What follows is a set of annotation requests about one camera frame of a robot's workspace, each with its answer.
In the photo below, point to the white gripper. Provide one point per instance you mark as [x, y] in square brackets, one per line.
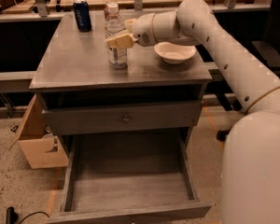
[143, 29]

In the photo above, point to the clear plastic water bottle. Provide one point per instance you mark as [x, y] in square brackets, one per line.
[113, 24]

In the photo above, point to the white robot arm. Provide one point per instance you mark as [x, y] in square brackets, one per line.
[250, 188]

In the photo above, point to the closed grey top drawer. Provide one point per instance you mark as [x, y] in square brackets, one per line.
[108, 118]

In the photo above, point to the round metal drawer knob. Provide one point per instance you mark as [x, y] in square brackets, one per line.
[126, 119]

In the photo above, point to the grey wooden drawer cabinet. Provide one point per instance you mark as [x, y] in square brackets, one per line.
[75, 73]

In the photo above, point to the open grey middle drawer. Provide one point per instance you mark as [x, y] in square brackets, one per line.
[128, 178]

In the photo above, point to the orange soda can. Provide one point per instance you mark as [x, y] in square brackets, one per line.
[106, 10]

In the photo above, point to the white paper bowl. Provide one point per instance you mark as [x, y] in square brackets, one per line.
[174, 54]

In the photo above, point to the blue soda can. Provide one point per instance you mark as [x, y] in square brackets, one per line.
[82, 15]

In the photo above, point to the open cardboard box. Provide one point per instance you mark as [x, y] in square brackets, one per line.
[40, 147]

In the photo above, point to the black office chair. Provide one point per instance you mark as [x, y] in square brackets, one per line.
[268, 48]

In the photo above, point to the black floor plug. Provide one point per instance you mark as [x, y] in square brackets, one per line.
[11, 216]

